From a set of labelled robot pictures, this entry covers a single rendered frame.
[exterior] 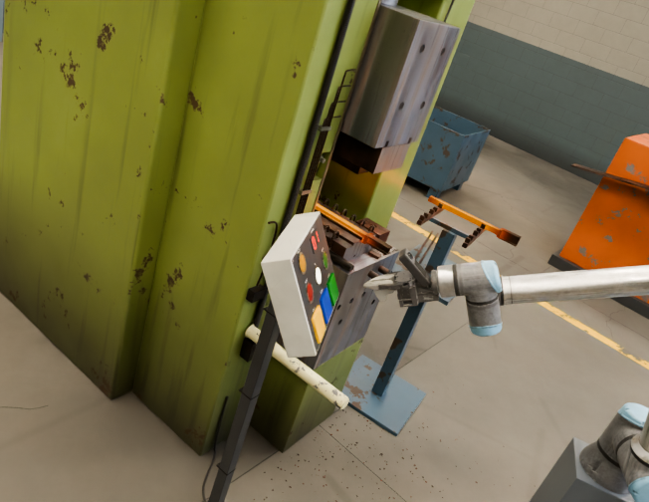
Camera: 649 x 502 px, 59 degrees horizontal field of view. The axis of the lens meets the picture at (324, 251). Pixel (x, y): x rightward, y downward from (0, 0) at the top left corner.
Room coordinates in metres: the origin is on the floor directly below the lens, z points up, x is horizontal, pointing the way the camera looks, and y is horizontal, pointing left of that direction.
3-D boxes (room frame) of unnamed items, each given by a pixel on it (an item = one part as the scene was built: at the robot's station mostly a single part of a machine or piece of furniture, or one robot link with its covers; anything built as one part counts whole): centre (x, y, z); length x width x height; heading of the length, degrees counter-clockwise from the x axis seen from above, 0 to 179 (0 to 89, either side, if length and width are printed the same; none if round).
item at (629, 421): (1.60, -1.18, 0.79); 0.17 x 0.15 x 0.18; 178
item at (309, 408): (2.08, 0.05, 0.23); 0.56 x 0.38 x 0.47; 62
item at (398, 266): (2.36, -0.49, 0.75); 0.40 x 0.30 x 0.02; 158
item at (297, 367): (1.58, -0.03, 0.62); 0.44 x 0.05 x 0.05; 62
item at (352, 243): (2.02, 0.07, 0.96); 0.42 x 0.20 x 0.09; 62
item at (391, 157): (2.02, 0.07, 1.32); 0.42 x 0.20 x 0.10; 62
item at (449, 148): (6.16, -0.54, 0.36); 1.21 x 0.81 x 0.72; 65
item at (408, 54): (2.06, 0.05, 1.56); 0.42 x 0.39 x 0.40; 62
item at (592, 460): (1.61, -1.18, 0.65); 0.19 x 0.19 x 0.10
